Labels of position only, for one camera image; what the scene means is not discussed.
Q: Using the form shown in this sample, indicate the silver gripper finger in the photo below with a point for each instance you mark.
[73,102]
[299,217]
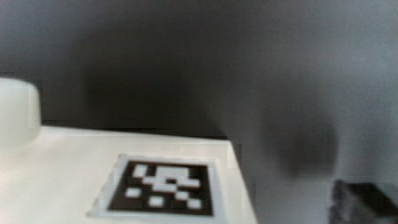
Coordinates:
[363,206]

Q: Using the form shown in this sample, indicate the white front drawer box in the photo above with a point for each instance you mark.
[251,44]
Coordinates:
[96,177]

